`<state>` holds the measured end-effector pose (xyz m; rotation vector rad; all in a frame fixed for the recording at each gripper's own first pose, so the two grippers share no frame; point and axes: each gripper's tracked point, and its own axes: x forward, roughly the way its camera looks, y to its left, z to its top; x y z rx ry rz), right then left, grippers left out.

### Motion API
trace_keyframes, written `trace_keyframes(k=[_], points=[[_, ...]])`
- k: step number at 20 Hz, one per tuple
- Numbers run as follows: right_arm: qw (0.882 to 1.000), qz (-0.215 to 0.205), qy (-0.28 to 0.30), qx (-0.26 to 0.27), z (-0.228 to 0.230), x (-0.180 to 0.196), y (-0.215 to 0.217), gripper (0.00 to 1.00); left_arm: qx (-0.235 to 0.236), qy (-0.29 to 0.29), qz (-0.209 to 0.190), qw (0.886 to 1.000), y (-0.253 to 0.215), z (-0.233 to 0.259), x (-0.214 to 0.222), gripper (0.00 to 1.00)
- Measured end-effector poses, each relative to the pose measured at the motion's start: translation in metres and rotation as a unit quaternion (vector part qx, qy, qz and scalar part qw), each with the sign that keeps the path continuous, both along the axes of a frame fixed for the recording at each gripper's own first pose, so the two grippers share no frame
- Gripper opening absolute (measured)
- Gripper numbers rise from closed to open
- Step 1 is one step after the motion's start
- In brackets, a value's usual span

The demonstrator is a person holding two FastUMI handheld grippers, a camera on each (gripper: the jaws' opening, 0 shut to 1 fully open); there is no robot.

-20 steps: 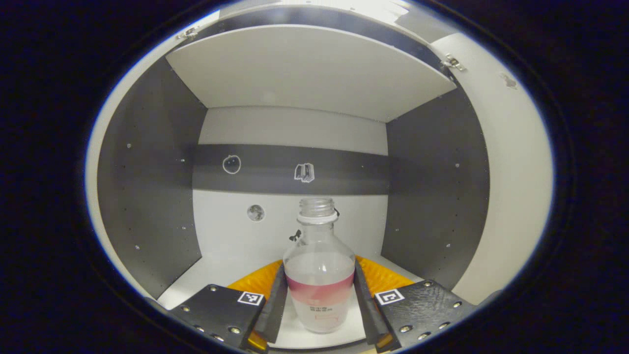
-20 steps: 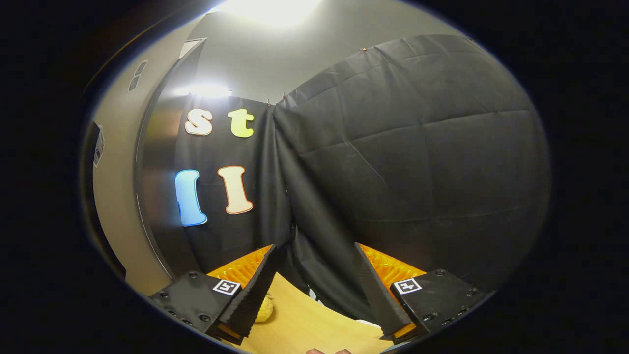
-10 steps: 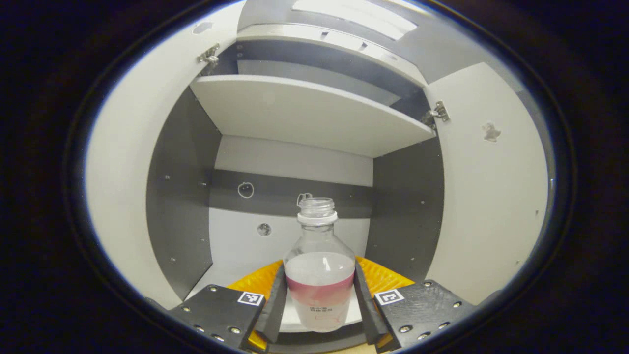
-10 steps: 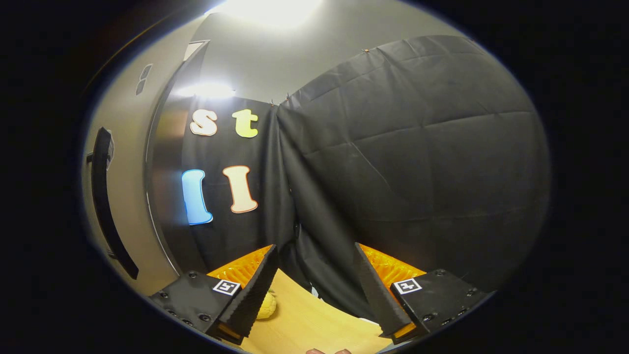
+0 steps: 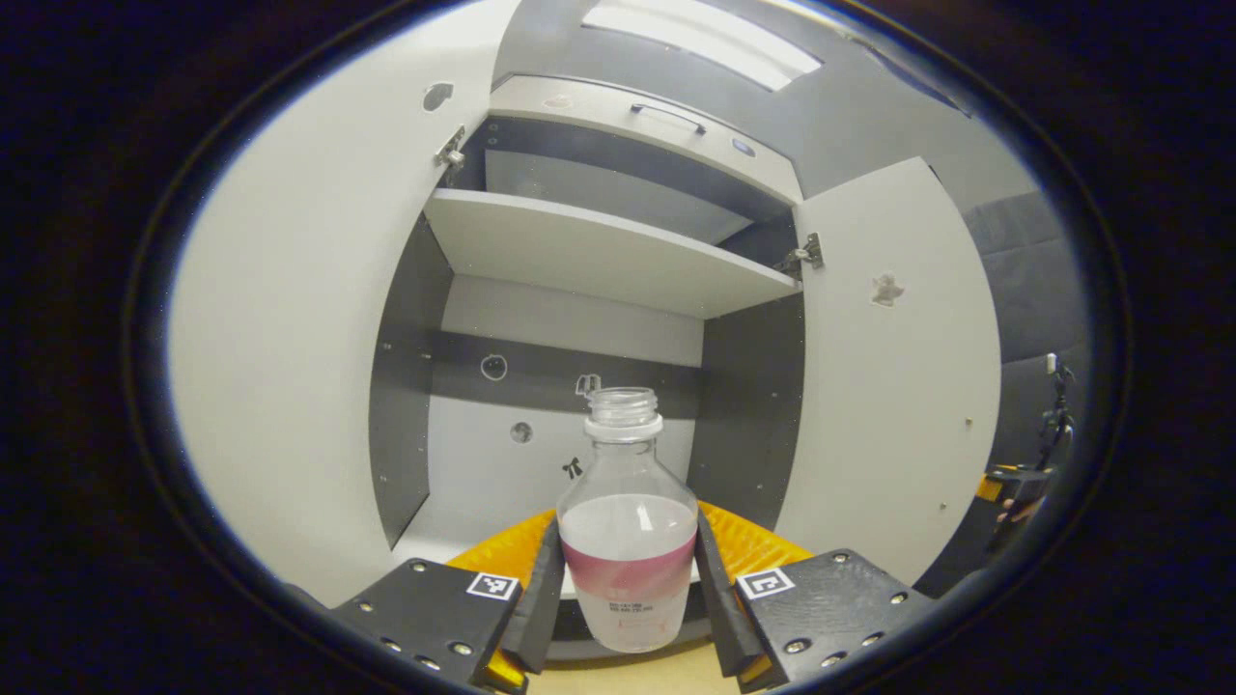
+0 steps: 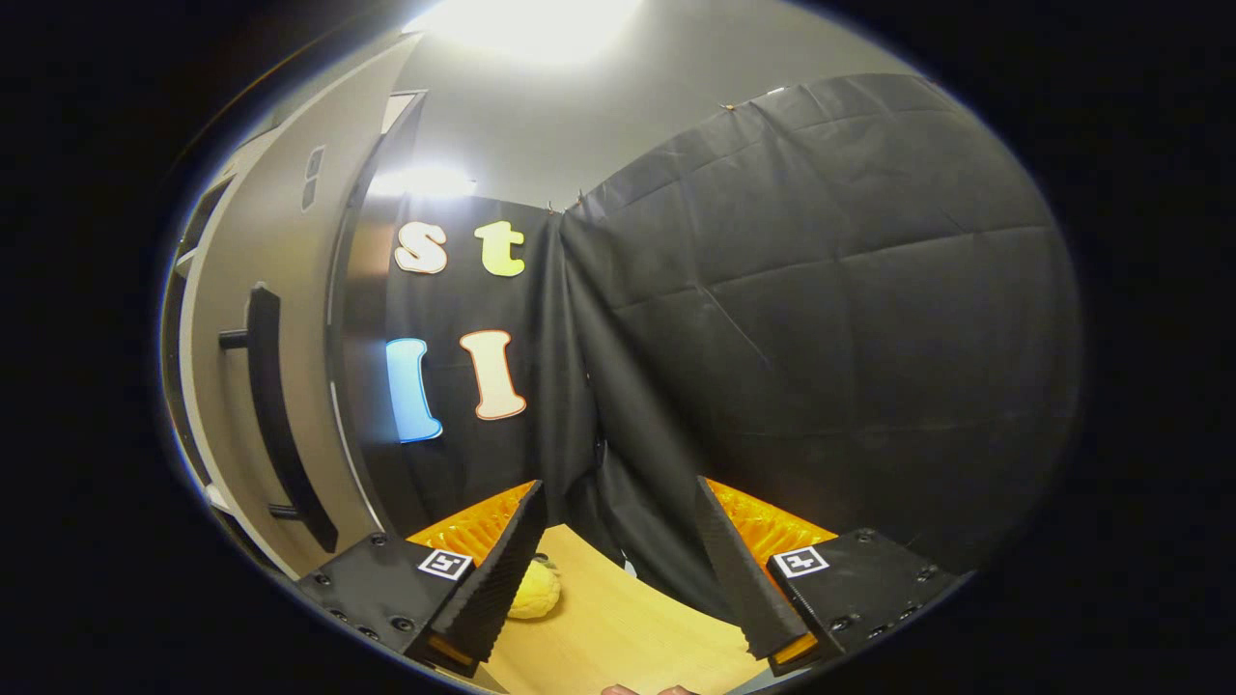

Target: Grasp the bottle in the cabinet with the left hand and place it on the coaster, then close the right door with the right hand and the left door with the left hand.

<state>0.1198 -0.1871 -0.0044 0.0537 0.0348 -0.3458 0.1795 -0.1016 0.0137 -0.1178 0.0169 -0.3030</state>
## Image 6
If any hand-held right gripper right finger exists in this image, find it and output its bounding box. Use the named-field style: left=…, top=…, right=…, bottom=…
left=691, top=476, right=967, bottom=677

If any small ceiling light panel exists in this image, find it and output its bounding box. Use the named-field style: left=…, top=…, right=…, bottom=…
left=372, top=166, right=476, bottom=199

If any grey cabinet door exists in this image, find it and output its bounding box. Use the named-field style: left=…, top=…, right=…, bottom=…
left=177, top=34, right=431, bottom=580

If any black backdrop cloth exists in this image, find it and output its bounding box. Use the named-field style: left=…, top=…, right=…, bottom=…
left=343, top=72, right=1082, bottom=624

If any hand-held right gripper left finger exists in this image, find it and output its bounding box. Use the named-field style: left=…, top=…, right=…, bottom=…
left=295, top=480, right=548, bottom=679

